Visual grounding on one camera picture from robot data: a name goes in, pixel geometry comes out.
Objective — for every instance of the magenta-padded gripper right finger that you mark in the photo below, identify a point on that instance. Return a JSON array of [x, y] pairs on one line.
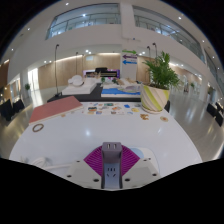
[[146, 170]]

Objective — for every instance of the group of black chairs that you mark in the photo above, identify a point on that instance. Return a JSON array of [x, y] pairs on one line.
[[10, 108], [213, 111]]

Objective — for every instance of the white and blue power strip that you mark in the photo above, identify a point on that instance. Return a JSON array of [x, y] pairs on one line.
[[146, 154]]

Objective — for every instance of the flat red board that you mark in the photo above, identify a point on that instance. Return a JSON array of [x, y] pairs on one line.
[[55, 108]]

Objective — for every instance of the green plant in striped pot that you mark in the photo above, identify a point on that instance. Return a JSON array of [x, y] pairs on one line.
[[155, 98]]

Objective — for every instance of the blue display mat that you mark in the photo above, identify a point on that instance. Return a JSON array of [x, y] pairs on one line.
[[115, 91]]

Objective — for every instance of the black piano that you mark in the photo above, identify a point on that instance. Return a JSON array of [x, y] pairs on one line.
[[101, 70]]

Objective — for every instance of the black low display platform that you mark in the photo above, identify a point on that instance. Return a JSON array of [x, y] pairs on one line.
[[83, 96]]

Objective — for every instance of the black box stand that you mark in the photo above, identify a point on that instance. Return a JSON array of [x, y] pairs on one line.
[[167, 106]]

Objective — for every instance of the small potted plant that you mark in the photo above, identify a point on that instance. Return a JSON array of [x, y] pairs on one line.
[[27, 87]]

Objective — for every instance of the small grey charger block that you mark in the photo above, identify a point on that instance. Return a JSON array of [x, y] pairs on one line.
[[111, 154]]

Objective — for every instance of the white sheet with colourful stickers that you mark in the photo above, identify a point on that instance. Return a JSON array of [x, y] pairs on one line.
[[110, 108]]

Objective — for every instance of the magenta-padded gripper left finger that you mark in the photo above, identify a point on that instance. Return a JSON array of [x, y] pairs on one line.
[[76, 171]]

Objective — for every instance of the white signpost with arrows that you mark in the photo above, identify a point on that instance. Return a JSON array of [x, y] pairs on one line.
[[129, 62]]

